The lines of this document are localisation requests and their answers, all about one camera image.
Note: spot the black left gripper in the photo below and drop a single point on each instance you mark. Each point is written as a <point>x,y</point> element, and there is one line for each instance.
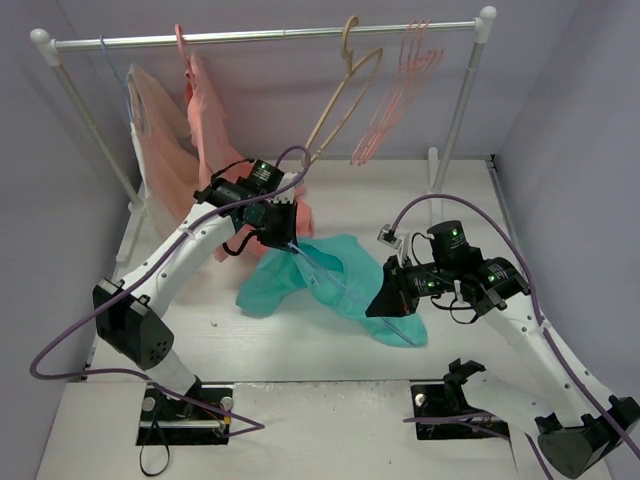
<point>279,220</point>

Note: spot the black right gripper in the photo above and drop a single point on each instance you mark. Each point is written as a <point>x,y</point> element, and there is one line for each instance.
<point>400,284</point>

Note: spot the teal t shirt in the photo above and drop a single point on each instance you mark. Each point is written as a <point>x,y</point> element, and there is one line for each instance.
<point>275,277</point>

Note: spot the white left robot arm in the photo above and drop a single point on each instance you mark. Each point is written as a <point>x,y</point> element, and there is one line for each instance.
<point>129,312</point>

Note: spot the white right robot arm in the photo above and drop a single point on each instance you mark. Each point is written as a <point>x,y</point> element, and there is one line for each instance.
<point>576,422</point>

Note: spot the salmon pink t shirt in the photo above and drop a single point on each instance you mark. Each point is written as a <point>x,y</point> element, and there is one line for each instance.
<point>207,119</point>

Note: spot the pale peach t shirt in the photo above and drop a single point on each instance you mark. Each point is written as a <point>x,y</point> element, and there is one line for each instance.
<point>159,129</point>

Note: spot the pink hanger holding shirt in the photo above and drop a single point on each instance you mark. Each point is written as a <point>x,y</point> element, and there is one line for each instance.
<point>181,43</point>

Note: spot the beige plastic hanger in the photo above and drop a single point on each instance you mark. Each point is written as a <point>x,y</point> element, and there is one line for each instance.
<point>359,73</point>

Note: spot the pink plastic hanger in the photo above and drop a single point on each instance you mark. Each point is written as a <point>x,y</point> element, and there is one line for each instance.
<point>397,95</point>
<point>390,95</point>
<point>405,95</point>

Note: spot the blue hanger holding shirt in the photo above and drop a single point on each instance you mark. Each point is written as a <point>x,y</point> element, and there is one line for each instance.
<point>121,81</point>

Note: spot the white metal clothes rack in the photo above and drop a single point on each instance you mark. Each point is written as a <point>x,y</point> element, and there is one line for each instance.
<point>52,50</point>

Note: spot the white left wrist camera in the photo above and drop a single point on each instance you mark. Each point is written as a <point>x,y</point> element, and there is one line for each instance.
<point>293,192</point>

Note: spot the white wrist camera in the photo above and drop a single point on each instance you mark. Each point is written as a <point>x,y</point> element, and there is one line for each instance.
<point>399,240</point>
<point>293,192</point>

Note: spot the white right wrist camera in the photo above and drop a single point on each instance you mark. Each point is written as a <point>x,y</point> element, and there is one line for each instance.
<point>399,240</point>

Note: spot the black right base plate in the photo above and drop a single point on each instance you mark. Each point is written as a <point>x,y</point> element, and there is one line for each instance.
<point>434,418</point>

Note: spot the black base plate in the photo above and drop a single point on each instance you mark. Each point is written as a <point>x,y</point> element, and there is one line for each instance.
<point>434,418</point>
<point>171,422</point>

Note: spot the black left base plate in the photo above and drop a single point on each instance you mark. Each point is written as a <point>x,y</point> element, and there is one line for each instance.
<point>171,422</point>

